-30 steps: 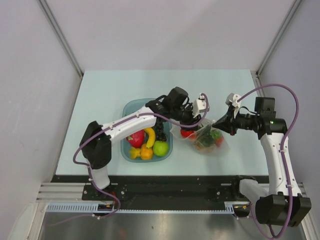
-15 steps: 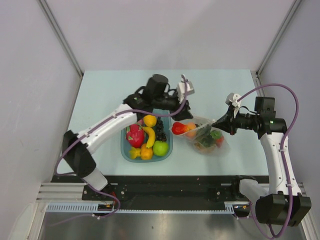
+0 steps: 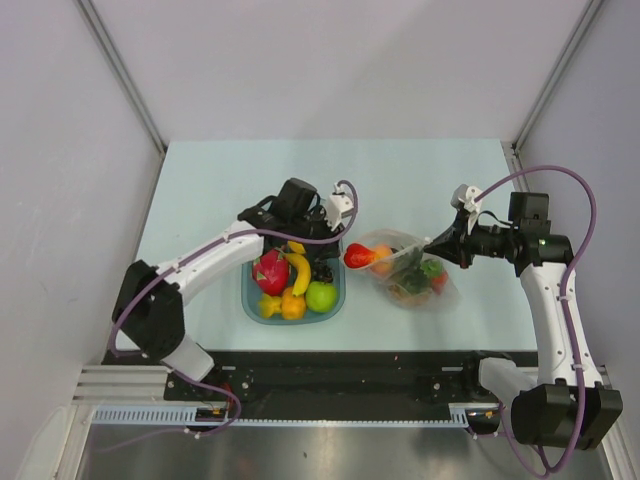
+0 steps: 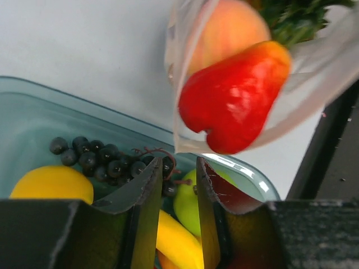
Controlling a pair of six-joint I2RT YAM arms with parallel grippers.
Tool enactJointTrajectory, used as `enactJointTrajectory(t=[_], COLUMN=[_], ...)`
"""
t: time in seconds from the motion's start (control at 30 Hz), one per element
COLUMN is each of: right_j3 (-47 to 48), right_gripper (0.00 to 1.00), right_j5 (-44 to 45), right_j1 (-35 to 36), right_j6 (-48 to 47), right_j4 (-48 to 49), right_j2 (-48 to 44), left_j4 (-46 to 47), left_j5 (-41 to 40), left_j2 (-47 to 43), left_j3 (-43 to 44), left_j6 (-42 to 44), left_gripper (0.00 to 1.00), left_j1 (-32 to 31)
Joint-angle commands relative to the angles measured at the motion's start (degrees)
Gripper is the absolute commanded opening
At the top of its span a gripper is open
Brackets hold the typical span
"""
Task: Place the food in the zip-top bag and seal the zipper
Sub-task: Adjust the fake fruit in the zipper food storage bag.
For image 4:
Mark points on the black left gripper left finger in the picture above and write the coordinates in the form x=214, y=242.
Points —
x=117, y=231

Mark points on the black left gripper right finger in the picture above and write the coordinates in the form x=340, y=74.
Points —
x=239, y=231

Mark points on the red toy wax apple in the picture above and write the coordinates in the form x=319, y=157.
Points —
x=231, y=99

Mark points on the clear polka dot zip bag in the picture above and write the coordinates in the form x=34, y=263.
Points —
x=322, y=69

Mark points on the small toy pineapple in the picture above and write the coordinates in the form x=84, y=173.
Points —
x=296, y=21

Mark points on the toy peach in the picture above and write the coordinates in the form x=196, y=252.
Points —
x=231, y=28

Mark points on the orange toy tangerine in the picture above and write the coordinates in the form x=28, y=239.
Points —
x=165, y=262

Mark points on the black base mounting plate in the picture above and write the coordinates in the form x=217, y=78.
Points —
x=329, y=169

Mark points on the yellow toy banana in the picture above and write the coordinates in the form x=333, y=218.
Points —
x=177, y=243

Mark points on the dark toy grape bunch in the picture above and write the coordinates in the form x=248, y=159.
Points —
x=107, y=164

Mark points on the green toy apple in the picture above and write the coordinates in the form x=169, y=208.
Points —
x=185, y=205

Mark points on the yellow toy lemon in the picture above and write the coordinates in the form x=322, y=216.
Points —
x=54, y=182

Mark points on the teal plastic fruit tub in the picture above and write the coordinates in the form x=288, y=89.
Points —
x=32, y=115

